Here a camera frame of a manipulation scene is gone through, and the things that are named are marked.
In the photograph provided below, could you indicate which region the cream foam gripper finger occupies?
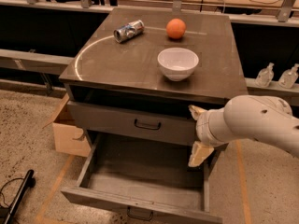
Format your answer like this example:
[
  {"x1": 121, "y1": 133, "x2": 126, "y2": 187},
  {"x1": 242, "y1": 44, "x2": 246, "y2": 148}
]
[
  {"x1": 188, "y1": 141, "x2": 214, "y2": 167},
  {"x1": 189, "y1": 105, "x2": 206, "y2": 120}
]

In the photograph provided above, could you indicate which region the grey top drawer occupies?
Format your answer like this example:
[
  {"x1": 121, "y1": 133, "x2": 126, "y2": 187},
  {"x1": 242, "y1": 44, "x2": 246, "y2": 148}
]
[{"x1": 67, "y1": 101, "x2": 199, "y2": 146}]

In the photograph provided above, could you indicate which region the grey drawer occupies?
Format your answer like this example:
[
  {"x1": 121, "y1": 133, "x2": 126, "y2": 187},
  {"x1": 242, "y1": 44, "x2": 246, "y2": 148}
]
[
  {"x1": 67, "y1": 101, "x2": 199, "y2": 146},
  {"x1": 62, "y1": 133, "x2": 222, "y2": 224}
]

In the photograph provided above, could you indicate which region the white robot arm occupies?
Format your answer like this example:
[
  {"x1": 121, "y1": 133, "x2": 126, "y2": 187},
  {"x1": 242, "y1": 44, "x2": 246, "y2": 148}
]
[{"x1": 188, "y1": 95, "x2": 299, "y2": 167}]

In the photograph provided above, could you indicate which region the grey bottom drawer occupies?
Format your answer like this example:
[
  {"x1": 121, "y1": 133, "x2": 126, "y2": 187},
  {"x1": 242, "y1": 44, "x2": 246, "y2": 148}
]
[{"x1": 62, "y1": 133, "x2": 222, "y2": 224}]

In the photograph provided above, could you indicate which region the grey drawer cabinet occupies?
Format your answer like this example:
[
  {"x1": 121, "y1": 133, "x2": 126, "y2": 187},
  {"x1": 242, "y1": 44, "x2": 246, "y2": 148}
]
[{"x1": 58, "y1": 7, "x2": 249, "y2": 203}]

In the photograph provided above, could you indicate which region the white bowl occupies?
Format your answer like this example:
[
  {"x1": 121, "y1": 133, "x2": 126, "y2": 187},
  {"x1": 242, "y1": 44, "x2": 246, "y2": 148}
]
[{"x1": 157, "y1": 48, "x2": 199, "y2": 81}]

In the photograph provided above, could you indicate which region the clear plastic bottle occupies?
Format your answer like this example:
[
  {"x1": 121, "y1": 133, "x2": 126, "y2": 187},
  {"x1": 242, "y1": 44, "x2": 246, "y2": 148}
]
[
  {"x1": 278, "y1": 63, "x2": 299, "y2": 89},
  {"x1": 255, "y1": 63, "x2": 274, "y2": 88}
]

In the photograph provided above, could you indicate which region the orange fruit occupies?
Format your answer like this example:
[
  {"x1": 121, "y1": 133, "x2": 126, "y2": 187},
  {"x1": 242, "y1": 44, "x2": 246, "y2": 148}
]
[{"x1": 166, "y1": 19, "x2": 186, "y2": 39}]

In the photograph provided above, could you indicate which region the crushed silver soda can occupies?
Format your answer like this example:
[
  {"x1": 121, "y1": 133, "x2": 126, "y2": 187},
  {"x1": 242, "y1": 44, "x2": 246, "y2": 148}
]
[{"x1": 113, "y1": 20, "x2": 145, "y2": 43}]

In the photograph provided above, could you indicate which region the cardboard box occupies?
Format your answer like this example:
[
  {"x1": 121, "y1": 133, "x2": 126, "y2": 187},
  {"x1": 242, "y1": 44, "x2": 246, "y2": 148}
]
[{"x1": 44, "y1": 94, "x2": 91, "y2": 157}]

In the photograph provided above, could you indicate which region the black cable on floor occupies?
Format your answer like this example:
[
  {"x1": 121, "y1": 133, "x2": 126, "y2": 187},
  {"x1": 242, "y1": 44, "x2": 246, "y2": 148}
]
[{"x1": 0, "y1": 176, "x2": 26, "y2": 210}]

